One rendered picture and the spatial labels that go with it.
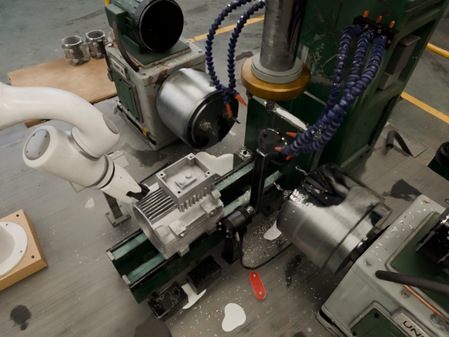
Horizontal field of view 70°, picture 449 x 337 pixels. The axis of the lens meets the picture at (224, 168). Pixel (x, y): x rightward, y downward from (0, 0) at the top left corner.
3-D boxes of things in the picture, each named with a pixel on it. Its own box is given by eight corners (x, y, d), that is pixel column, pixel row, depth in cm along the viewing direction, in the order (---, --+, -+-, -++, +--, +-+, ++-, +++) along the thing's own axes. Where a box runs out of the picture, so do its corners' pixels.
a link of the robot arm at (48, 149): (101, 140, 71) (71, 165, 72) (51, 111, 59) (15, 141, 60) (113, 168, 67) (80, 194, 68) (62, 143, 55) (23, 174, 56)
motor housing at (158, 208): (187, 191, 108) (183, 152, 94) (224, 229, 99) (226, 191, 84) (135, 225, 99) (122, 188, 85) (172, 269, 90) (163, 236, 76)
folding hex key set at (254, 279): (247, 274, 102) (247, 272, 100) (256, 271, 102) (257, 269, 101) (256, 301, 96) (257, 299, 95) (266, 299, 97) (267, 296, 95)
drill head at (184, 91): (190, 94, 144) (186, 41, 126) (244, 138, 126) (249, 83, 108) (141, 117, 134) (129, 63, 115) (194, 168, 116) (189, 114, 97)
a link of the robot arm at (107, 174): (68, 170, 72) (79, 174, 74) (85, 194, 67) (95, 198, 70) (93, 142, 72) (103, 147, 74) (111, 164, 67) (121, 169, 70)
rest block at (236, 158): (242, 164, 133) (244, 143, 124) (254, 174, 129) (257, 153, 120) (232, 170, 130) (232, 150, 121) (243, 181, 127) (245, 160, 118)
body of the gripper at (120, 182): (76, 170, 74) (109, 184, 83) (95, 198, 69) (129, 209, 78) (97, 146, 74) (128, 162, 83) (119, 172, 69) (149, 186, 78)
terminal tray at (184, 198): (192, 168, 94) (190, 152, 89) (216, 190, 89) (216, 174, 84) (158, 190, 89) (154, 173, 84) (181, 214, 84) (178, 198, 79)
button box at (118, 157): (124, 164, 104) (116, 150, 103) (130, 164, 98) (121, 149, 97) (74, 190, 97) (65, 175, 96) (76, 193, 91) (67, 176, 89)
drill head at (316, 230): (302, 183, 112) (319, 130, 93) (412, 270, 91) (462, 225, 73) (250, 222, 101) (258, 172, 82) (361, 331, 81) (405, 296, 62)
